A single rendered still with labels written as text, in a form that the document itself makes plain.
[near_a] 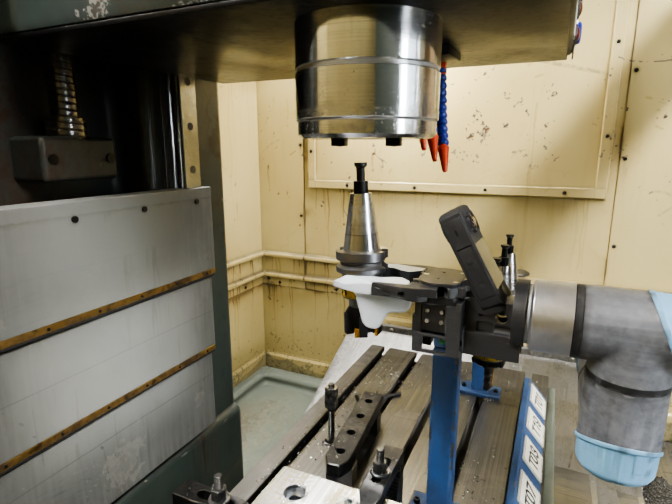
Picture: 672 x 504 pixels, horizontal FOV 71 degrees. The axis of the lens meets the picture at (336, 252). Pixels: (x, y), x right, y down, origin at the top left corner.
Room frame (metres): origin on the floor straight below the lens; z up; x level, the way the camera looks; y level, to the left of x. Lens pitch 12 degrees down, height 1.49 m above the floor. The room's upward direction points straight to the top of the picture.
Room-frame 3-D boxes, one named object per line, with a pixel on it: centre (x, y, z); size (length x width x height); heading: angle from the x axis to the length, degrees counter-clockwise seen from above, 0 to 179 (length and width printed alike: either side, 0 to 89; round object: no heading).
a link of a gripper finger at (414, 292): (0.50, -0.08, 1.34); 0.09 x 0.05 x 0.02; 78
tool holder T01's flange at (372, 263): (0.56, -0.03, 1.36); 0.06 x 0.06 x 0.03
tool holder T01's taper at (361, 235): (0.56, -0.03, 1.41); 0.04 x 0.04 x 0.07
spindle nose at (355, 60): (0.56, -0.03, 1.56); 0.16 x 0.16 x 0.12
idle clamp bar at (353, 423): (0.83, -0.04, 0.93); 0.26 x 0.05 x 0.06; 160
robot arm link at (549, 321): (0.47, -0.22, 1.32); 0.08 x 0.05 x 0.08; 155
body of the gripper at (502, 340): (0.50, -0.15, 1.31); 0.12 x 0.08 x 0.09; 65
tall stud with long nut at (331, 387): (0.87, 0.01, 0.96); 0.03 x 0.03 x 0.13
